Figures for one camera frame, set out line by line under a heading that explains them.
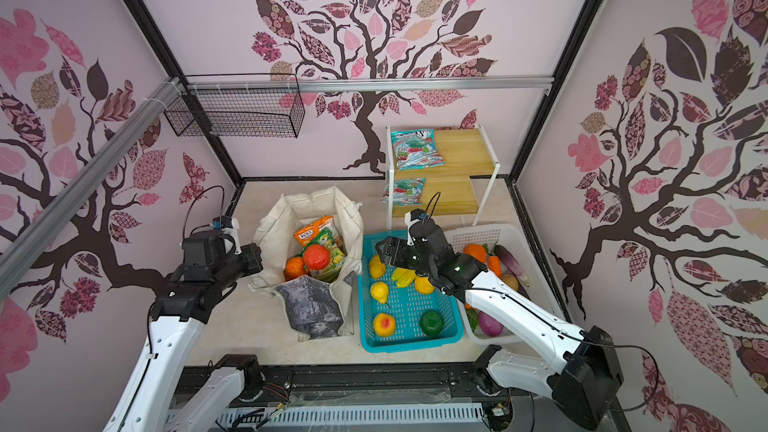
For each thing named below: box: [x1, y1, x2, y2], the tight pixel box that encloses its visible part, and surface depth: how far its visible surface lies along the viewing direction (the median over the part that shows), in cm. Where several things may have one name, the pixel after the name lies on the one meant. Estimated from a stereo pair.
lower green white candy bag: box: [381, 178, 427, 206], surface depth 93 cm
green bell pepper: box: [420, 310, 444, 337], surface depth 81 cm
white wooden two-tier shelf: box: [385, 124, 500, 231], surface depth 84 cm
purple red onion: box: [478, 311, 504, 337], surface depth 79 cm
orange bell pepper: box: [283, 256, 305, 281], surface depth 84 cm
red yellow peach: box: [373, 312, 396, 337], surface depth 80 cm
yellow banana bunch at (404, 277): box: [392, 267, 417, 288], surface depth 90 cm
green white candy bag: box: [391, 129, 446, 171], surface depth 79 cm
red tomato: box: [303, 244, 331, 271], surface depth 82 cm
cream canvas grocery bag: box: [248, 186, 363, 342], surface depth 78 cm
